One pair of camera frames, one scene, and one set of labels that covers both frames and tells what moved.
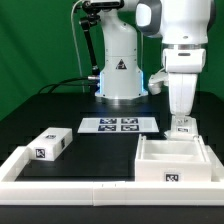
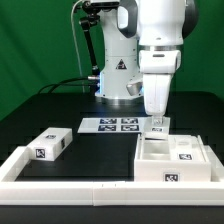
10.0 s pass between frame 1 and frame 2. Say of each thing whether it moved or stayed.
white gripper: moved
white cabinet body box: stayed
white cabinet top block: stayed
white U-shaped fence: stayed
